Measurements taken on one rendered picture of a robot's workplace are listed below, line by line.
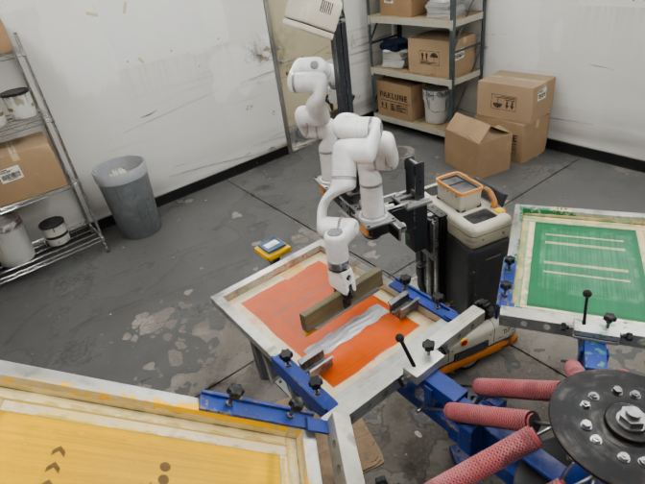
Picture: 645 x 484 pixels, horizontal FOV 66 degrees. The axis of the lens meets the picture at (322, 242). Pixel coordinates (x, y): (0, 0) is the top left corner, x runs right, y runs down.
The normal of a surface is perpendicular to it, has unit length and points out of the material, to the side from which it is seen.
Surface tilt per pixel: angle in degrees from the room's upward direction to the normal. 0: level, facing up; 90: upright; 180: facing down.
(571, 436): 0
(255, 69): 90
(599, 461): 0
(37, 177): 90
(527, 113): 90
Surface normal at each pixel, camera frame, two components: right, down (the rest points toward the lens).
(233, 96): 0.61, 0.36
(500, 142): 0.40, 0.45
